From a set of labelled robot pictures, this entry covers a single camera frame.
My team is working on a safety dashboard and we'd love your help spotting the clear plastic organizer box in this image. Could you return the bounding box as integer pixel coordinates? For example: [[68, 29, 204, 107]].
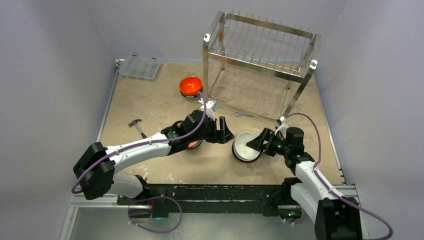
[[119, 55, 161, 82]]

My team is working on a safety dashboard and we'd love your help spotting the stainless steel dish rack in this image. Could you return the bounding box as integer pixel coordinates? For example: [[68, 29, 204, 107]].
[[202, 11, 322, 120]]

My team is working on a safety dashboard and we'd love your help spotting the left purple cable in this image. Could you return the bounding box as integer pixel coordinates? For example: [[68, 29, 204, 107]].
[[71, 92, 208, 195]]

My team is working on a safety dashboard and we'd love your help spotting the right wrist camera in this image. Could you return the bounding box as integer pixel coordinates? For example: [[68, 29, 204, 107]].
[[274, 116, 289, 136]]

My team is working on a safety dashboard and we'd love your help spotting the white bowl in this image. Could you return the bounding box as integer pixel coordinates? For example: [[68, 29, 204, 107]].
[[231, 131, 261, 163]]

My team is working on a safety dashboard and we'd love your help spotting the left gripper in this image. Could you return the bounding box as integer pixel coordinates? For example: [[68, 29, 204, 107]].
[[189, 116, 234, 144]]

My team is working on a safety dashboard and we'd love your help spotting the black hammer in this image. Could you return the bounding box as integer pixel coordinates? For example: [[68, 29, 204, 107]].
[[128, 119, 147, 139]]

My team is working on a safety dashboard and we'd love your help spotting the silver wrench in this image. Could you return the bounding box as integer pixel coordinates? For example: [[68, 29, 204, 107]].
[[234, 111, 268, 118]]

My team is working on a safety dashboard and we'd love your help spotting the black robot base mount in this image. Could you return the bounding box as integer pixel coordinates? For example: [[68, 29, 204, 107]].
[[117, 181, 302, 219]]

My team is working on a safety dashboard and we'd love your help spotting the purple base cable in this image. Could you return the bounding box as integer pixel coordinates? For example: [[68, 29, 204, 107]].
[[127, 196, 183, 235]]

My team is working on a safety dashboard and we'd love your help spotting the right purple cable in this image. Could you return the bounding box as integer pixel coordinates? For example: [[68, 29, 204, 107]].
[[284, 112, 394, 240]]

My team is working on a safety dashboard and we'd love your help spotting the solid orange bowl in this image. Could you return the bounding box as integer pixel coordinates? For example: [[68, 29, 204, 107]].
[[179, 75, 203, 95]]

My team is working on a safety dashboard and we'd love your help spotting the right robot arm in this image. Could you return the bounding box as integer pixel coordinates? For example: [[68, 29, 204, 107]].
[[244, 127, 363, 240]]

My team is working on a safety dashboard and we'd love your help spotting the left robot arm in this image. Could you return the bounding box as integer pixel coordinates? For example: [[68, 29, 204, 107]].
[[71, 110, 235, 200]]

